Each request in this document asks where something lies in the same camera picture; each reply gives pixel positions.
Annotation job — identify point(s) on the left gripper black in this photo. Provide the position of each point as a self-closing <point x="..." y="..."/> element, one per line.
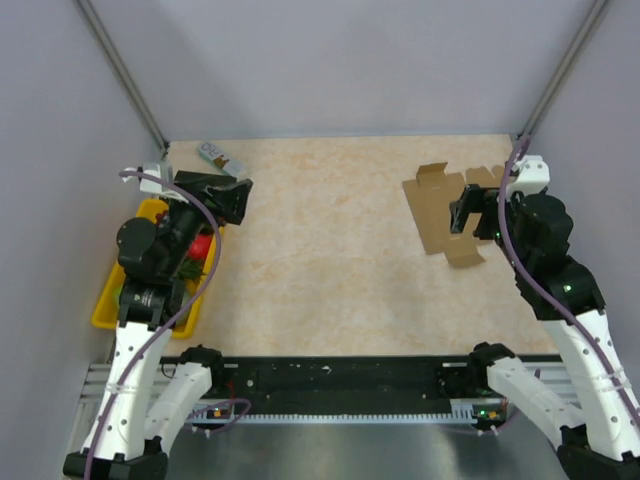
<point x="229" y="199"/>

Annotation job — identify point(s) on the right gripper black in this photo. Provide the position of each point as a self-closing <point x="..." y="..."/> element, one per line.
<point x="474" y="199"/>

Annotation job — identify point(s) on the brown cardboard paper box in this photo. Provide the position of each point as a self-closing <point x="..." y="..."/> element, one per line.
<point x="429" y="196"/>

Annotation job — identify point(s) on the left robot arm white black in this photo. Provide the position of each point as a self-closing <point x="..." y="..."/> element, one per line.
<point x="132" y="434"/>

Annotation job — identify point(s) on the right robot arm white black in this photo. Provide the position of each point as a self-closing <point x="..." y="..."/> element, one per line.
<point x="598" y="438"/>

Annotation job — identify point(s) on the teal white snack box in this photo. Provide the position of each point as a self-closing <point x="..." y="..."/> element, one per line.
<point x="221" y="161"/>

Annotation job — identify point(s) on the red toy tomato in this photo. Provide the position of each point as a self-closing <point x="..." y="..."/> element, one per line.
<point x="200" y="247"/>

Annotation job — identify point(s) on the purple toy grapes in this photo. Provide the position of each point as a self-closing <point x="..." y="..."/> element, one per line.
<point x="162" y="216"/>

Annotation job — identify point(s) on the yellow plastic tray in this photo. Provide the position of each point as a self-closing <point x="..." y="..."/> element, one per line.
<point x="105" y="312"/>

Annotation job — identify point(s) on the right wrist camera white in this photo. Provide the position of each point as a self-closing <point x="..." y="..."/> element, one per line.
<point x="530" y="175"/>

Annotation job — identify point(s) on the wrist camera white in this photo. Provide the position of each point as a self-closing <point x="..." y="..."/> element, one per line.
<point x="530" y="175"/>
<point x="156" y="179"/>

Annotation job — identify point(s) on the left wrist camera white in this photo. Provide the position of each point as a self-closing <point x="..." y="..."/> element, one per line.
<point x="156" y="179"/>

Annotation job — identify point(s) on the right frame post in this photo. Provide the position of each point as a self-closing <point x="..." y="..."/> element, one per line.
<point x="594" y="17"/>

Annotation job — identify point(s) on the frame post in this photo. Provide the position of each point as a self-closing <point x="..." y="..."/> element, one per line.
<point x="594" y="17"/>
<point x="121" y="72"/>

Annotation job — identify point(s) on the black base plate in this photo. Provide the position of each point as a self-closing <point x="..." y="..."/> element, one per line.
<point x="351" y="385"/>

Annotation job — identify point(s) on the grey cable duct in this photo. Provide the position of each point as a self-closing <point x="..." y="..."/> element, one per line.
<point x="462" y="412"/>

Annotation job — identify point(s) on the left frame post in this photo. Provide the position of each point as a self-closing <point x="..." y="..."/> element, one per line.
<point x="121" y="72"/>

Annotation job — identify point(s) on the aluminium frame rail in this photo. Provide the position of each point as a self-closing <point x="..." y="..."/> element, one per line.
<point x="98" y="374"/>

